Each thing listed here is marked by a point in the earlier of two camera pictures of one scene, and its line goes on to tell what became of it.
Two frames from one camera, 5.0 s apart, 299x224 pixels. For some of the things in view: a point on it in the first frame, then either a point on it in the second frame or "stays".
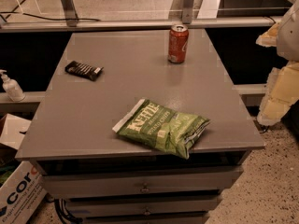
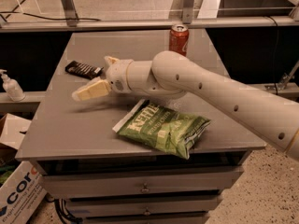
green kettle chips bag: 162,127 stays
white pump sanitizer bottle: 12,88 stays
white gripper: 289,36 -> 117,76
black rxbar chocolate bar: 90,72 stays
